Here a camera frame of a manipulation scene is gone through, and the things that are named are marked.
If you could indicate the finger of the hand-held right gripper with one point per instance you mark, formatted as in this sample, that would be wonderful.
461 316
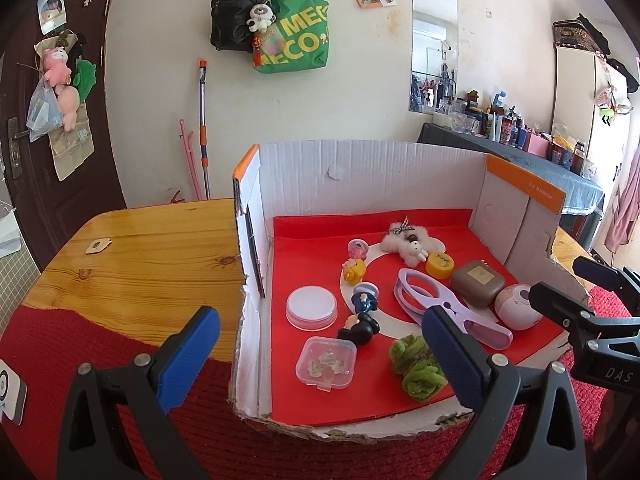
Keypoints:
597 270
552 300

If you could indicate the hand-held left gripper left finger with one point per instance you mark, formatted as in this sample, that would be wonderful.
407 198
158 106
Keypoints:
187 360

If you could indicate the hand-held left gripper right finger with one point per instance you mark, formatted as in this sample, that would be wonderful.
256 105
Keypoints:
452 355

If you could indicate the large purple plastic clip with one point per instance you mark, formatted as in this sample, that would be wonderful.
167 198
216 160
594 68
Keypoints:
487 332

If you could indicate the green fuzzy scrunchie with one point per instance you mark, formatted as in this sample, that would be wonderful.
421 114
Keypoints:
415 375

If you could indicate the brown rounded case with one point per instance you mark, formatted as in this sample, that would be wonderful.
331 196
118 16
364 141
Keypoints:
475 282

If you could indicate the orange round cap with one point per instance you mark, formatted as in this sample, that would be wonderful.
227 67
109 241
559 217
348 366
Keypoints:
440 265

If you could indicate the black cartoon figurine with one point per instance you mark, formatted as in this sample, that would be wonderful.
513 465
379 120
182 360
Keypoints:
360 330

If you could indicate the blue cartoon figurine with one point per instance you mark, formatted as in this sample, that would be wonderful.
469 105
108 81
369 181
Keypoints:
365 300

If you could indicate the white fluffy plush rabbit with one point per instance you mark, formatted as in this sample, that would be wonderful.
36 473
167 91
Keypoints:
405 245

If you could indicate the small clear plastic box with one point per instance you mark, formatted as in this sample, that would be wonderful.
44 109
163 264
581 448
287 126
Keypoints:
325 362

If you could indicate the yellow cartoon figurine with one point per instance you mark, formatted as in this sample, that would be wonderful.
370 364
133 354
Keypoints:
354 270

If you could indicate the white round container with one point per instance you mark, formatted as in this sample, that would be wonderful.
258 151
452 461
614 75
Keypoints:
311 305

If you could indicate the pink snow globe figurine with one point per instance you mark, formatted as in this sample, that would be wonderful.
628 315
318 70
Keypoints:
358 250

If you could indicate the orange and white cardboard box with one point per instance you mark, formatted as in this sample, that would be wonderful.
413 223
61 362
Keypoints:
375 180

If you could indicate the pink curtain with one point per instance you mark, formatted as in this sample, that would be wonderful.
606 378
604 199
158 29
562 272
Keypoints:
625 210

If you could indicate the side table with dark cloth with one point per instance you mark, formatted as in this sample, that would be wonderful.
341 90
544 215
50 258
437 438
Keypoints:
582 195

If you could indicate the pink box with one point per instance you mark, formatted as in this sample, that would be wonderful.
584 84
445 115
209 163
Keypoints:
536 146

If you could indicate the red knitted blanket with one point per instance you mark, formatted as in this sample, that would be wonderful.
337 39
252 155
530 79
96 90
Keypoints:
300 460

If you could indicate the red liner with white print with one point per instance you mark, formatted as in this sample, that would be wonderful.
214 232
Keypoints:
300 260

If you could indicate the pink and green hanging toy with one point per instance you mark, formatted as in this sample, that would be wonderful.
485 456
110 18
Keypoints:
607 95

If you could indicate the small white device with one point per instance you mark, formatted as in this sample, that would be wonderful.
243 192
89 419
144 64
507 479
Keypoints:
10 390

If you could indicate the white wardrobe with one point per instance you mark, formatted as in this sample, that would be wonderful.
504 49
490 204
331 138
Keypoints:
572 90

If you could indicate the black garment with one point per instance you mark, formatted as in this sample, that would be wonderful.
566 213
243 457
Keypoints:
625 75

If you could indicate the white paper sheets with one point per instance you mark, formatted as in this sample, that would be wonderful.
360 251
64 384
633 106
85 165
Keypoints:
7 240

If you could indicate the beige hanging organizer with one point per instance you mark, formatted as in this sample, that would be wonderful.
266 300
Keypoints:
72 155

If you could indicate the patterned bag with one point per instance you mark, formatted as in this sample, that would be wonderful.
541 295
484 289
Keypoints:
570 35

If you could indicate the dark wooden door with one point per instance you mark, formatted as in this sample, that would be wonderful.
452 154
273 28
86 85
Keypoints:
105 135

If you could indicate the clear plastic bag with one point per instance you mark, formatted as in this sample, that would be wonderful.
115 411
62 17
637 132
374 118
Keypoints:
42 115

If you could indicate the green plush toy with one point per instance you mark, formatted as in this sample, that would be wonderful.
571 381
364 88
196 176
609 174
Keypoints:
85 77

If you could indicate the red tassel charm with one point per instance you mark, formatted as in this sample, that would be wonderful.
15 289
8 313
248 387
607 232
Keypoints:
257 52

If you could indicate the pink plush toy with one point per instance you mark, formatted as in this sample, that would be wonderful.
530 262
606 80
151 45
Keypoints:
55 62

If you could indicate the green tote bag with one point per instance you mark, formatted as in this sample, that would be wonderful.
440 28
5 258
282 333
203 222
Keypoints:
295 45

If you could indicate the black bag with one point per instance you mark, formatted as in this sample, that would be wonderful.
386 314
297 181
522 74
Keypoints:
230 20

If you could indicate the photo on door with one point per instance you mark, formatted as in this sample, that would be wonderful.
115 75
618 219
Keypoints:
51 7

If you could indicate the wall mirror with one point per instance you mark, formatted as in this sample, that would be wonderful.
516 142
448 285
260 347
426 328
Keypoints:
432 10

